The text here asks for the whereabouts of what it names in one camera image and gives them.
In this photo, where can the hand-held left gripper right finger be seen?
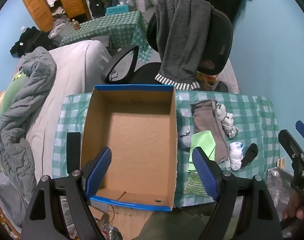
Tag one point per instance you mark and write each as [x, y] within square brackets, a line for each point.
[204, 170]

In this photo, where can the black office chair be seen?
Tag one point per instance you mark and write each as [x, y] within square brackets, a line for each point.
[217, 42]

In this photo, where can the white sock with blue print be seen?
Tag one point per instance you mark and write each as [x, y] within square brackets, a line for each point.
[235, 157]

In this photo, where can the black sock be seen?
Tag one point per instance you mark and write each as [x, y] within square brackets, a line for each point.
[250, 152]

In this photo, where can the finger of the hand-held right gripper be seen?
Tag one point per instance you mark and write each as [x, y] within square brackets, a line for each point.
[290, 142]
[303, 132]

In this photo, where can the grey clothes pile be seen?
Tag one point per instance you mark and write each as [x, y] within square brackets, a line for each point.
[59, 30]

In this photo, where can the person's olive trouser leg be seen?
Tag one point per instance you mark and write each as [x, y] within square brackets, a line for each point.
[167, 225]

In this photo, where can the blue-rimmed cardboard box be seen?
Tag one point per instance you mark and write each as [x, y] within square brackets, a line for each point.
[137, 135]

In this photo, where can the grey quilt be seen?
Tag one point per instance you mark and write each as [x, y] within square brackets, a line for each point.
[24, 100]

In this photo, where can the light green cloth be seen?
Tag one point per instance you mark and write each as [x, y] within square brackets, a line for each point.
[202, 140]

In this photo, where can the green checkered tablecloth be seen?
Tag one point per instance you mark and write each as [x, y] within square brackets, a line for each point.
[254, 120]
[111, 27]

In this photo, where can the pale grey cloth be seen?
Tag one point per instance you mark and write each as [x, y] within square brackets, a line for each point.
[229, 80]

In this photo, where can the cardboard sheet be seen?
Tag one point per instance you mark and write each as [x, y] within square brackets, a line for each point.
[132, 220]

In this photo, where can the black phone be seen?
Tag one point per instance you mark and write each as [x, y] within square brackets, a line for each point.
[73, 150]

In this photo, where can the bed with grey sheet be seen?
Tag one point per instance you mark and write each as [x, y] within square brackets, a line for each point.
[71, 67]

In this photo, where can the light grey sock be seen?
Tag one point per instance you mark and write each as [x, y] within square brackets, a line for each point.
[184, 137]

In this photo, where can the brown-grey sock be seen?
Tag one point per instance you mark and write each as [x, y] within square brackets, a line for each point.
[209, 125]

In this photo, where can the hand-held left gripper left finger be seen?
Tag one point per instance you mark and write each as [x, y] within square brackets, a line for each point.
[99, 172]

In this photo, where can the person's right hand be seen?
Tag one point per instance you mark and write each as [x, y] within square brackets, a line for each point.
[295, 208]

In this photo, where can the amber jar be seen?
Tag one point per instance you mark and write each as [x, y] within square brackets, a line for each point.
[75, 25]

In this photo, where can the black clothes pile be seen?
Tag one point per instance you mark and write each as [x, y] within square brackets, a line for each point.
[29, 40]

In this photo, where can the green plush pillow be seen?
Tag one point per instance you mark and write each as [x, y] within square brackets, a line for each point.
[10, 90]

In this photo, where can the green textured packet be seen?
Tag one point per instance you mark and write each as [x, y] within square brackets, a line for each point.
[192, 185]

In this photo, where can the blue storage box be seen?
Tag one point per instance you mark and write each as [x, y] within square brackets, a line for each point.
[116, 9]

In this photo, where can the white storage unit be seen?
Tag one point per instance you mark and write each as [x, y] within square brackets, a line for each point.
[141, 1]

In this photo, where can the white patterned sock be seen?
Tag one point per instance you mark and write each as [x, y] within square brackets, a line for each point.
[227, 122]

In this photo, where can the wooden louvred wardrobe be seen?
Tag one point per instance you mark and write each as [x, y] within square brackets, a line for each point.
[34, 5]

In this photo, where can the silver foil bag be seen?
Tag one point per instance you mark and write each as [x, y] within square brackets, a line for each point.
[277, 187]

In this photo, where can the grey garment with striped cuffs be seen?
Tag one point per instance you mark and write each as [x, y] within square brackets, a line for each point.
[182, 35]

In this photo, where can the orange patterned bag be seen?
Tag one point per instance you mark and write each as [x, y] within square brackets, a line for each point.
[207, 80]

